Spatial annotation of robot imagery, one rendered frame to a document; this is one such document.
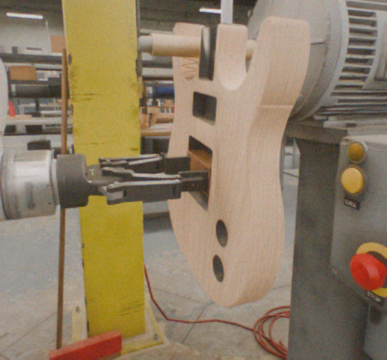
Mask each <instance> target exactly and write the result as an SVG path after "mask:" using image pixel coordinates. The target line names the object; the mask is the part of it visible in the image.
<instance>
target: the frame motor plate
mask: <svg viewBox="0 0 387 360"><path fill-rule="evenodd" d="M283 135H284V136H289V137H294V138H301V139H302V140H307V141H316V142H320V143H324V144H333V145H338V146H339V143H341V139H342V138H344V137H346V136H362V135H387V125H373V126H356V123H346V124H345V126H331V127H318V126H305V125H298V124H291V123H287V124H286V126H285V129H284V133H283Z"/></svg>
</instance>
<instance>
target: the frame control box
mask: <svg viewBox="0 0 387 360"><path fill-rule="evenodd" d="M355 139H360V140H362V141H363V142H364V143H365V145H367V147H368V156H367V158H366V160H365V161H364V162H363V163H362V164H354V163H352V162H351V161H350V160H349V159H348V157H347V154H346V150H347V147H348V144H350V143H351V142H353V141H354V140H355ZM348 168H355V169H357V170H359V171H360V173H361V175H362V178H363V185H362V188H361V189H360V190H359V191H357V192H350V191H347V190H346V189H345V187H344V185H343V183H342V175H343V173H344V172H345V170H346V169H348ZM361 253H367V254H369V255H371V256H373V257H374V258H376V259H377V261H380V262H381V263H382V264H383V265H384V266H385V273H386V275H385V276H384V283H383V285H382V287H381V288H380V289H378V290H373V291H367V290H364V289H363V288H362V287H361V286H358V284H357V283H356V282H355V279H354V278H353V276H351V272H350V260H351V258H352V257H353V256H355V255H357V254H361ZM329 276H330V277H331V278H332V279H334V280H336V281H338V283H340V284H341V285H343V286H344V287H346V288H348V289H349V290H350V291H351V292H352V293H354V294H356V295H357V296H359V297H361V299H362V300H364V301H365V302H368V303H369V304H370V305H371V307H370V312H369V321H370V323H371V324H374V325H376V326H378V325H381V324H382V322H383V321H384V319H385V316H387V135H362V136H346V137H344V138H342V139H341V143H339V159H338V169H337V178H336V196H335V204H334V213H333V230H332V239H331V248H330V266H329Z"/></svg>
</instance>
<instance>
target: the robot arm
mask: <svg viewBox="0 0 387 360"><path fill-rule="evenodd" d="M7 112H8V80H7V73H6V70H5V67H4V65H3V63H2V60H1V58H0V222H5V221H7V220H11V219H13V220H18V219H25V218H34V217H42V216H53V215H54V214H55V211H56V206H59V205H60V208H61V209H70V208H79V207H86V206H87V205H88V197H89V196H99V197H105V196H106V197H107V204H108V205H113V204H118V203H125V202H140V201H154V200H178V199H180V198H181V192H187V191H205V190H207V188H208V178H209V170H208V169H205V170H191V171H190V156H179V157H165V154H164V153H159V155H156V154H151V155H140V156H130V157H100V158H98V164H95V165H90V166H87V162H86V156H85V155H84V154H60V155H57V159H54V158H53V154H52V152H51V151H50V150H35V151H4V148H3V135H4V130H5V125H6V120H7ZM163 172H164V175H156V174H160V173H163Z"/></svg>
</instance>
